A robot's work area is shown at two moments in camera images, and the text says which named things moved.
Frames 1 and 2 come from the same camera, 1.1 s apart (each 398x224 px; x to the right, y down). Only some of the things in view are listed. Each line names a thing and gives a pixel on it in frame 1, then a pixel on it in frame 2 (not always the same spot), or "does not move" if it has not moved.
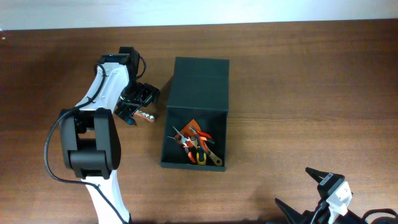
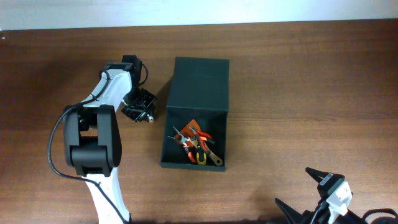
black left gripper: x=150 y=94 -> x=141 y=115
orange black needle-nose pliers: x=185 y=143 does not move
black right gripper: x=292 y=216 does not move
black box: x=199 y=90 does not move
